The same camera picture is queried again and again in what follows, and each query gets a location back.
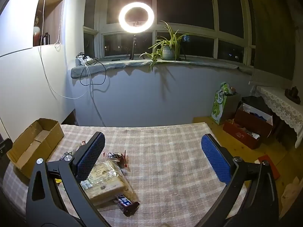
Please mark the black box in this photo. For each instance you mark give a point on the black box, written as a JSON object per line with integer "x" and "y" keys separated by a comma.
{"x": 46, "y": 39}

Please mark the beige plastic bag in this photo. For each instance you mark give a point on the beige plastic bag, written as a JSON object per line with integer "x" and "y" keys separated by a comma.
{"x": 291, "y": 194}

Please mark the clear bread package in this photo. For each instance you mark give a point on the clear bread package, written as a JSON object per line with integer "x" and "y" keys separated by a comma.
{"x": 106, "y": 179}

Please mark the wooden shelf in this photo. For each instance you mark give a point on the wooden shelf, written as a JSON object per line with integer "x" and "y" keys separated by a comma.
{"x": 53, "y": 16}

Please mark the red vase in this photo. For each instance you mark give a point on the red vase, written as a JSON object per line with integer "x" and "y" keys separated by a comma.
{"x": 36, "y": 36}

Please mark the white cabinet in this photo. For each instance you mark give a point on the white cabinet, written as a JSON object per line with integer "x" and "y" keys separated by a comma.
{"x": 23, "y": 75}

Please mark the white lace tablecloth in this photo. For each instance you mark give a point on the white lace tablecloth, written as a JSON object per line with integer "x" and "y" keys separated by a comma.
{"x": 279, "y": 104}

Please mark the dark figurine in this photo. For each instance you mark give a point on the dark figurine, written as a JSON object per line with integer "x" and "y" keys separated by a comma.
{"x": 293, "y": 93}

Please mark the green gift bag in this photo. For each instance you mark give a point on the green gift bag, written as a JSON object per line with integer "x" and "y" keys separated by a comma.
{"x": 220, "y": 108}

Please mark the white power strip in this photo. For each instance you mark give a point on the white power strip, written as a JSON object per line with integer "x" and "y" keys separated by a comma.
{"x": 86, "y": 60}

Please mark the black tripod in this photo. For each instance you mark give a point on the black tripod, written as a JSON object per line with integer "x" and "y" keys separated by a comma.
{"x": 134, "y": 45}

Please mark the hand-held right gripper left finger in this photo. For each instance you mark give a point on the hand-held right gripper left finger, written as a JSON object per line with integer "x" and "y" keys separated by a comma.
{"x": 94, "y": 151}

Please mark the dark chocolate bar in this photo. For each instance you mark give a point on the dark chocolate bar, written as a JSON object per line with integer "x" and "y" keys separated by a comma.
{"x": 125, "y": 203}

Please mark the dark red open box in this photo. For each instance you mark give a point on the dark red open box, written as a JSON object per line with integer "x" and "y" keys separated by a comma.
{"x": 251, "y": 123}

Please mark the red flat packet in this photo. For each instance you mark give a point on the red flat packet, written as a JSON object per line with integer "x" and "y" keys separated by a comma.
{"x": 272, "y": 169}

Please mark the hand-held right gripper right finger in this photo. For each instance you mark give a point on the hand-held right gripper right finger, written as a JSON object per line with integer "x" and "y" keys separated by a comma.
{"x": 215, "y": 158}

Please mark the red cardboard box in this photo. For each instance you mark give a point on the red cardboard box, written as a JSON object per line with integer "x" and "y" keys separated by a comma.
{"x": 236, "y": 133}

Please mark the potted spider plant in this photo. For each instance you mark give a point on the potted spider plant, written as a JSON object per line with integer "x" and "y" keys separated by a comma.
{"x": 168, "y": 50}

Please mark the black bag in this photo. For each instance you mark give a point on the black bag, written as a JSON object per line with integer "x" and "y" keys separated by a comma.
{"x": 255, "y": 101}

